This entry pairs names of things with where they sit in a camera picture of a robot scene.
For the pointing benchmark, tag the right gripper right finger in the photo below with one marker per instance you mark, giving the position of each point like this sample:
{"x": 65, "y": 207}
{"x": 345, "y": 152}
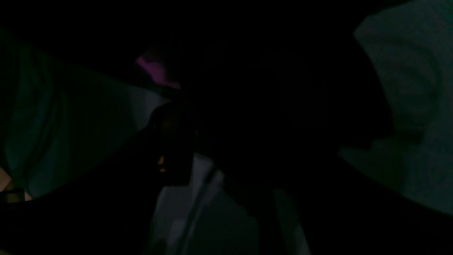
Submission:
{"x": 343, "y": 211}

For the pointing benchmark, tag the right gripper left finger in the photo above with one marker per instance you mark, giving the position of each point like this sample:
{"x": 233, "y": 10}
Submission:
{"x": 107, "y": 211}

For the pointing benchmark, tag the black t-shirt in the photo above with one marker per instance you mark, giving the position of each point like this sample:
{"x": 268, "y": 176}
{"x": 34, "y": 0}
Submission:
{"x": 254, "y": 69}

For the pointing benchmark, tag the teal table cloth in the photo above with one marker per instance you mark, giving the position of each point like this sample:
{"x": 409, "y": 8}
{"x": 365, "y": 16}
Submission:
{"x": 60, "y": 120}

